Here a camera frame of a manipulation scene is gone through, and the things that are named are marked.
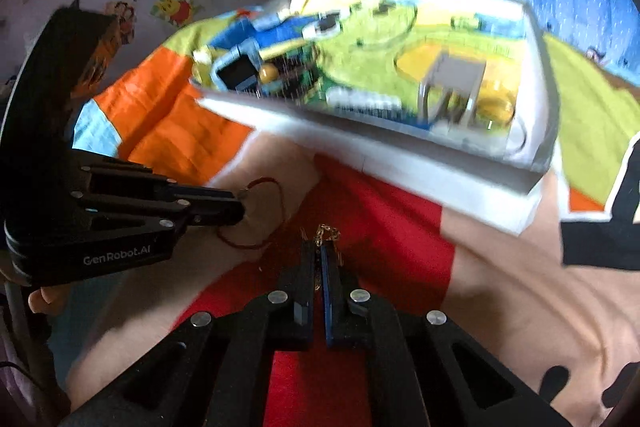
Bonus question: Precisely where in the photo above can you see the red string bracelet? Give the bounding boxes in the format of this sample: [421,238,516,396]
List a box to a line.
[214,175,288,251]

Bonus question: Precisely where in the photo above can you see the white tray with frog towel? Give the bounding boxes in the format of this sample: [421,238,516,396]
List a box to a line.
[191,0,560,234]

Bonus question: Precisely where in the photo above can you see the gold chain necklace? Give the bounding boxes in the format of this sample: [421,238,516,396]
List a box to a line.
[299,222,346,293]

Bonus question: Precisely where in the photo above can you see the beige plastic hair clip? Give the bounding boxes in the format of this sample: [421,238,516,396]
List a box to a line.
[418,52,486,128]

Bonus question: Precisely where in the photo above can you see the bangle with yellow bead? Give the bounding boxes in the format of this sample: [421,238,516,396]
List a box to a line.
[258,62,280,84]

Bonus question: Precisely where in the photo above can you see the family cartoon poster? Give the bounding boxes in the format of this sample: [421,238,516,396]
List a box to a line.
[105,1,136,44]

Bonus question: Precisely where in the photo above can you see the light blue smart watch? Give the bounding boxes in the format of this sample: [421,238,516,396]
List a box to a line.
[210,38,264,92]

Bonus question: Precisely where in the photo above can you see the colourful cartoon bed cover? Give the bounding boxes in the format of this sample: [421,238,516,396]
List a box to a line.
[65,18,639,426]

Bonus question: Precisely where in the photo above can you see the person's hand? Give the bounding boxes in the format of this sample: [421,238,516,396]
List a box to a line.
[28,284,73,317]

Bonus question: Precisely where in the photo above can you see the yellow bear poster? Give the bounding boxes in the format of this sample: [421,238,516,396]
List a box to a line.
[150,0,202,28]

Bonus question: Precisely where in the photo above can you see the white hair clip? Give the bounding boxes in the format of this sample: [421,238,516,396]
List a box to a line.
[326,86,402,116]

